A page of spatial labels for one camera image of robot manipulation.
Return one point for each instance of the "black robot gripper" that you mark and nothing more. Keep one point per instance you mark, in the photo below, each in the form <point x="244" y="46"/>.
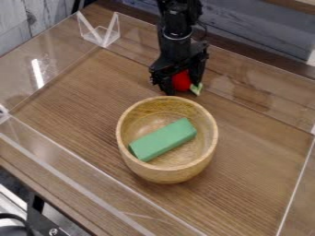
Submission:
<point x="165" y="67"/>

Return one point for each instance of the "red plush strawberry toy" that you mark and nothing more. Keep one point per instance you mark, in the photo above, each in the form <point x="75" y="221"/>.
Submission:
<point x="182" y="83"/>

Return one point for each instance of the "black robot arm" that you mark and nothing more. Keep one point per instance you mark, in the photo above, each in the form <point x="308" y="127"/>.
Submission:
<point x="179" y="16"/>

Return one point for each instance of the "wooden bowl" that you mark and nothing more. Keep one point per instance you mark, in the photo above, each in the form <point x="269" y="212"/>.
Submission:
<point x="183" y="162"/>

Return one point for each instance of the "green rectangular block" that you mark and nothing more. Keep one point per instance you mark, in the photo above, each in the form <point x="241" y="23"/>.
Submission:
<point x="158" y="142"/>

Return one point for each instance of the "clear acrylic corner bracket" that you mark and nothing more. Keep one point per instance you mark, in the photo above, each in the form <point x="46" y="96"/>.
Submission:
<point x="102" y="36"/>

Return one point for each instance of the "black table leg bracket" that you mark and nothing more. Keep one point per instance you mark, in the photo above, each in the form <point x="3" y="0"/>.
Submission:
<point x="39" y="222"/>

